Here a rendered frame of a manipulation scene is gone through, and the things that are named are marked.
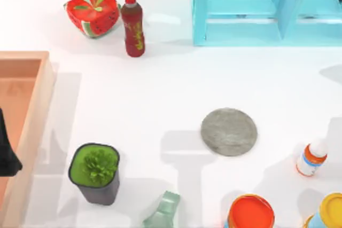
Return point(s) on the black pot with green plant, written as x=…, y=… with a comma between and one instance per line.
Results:
x=94, y=172

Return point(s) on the light blue rack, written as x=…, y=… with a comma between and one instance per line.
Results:
x=240, y=6

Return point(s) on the yellow-lidded blue can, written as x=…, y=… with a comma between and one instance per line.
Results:
x=330, y=212

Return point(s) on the salmon-coloured shallow box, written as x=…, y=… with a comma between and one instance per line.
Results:
x=29, y=89

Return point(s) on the pale green bottle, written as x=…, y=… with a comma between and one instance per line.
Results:
x=163, y=212

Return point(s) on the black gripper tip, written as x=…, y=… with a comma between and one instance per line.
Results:
x=6, y=156

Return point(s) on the dark red bottle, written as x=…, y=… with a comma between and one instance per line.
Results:
x=132, y=27

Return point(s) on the orange-lidded can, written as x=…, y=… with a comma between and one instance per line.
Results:
x=250, y=212

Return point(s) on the red watermelon plant pot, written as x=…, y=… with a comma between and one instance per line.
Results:
x=92, y=17

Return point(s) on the white and orange bottle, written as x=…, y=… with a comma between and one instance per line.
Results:
x=311, y=158

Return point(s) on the grey round coaster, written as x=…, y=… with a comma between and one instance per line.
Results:
x=229, y=132

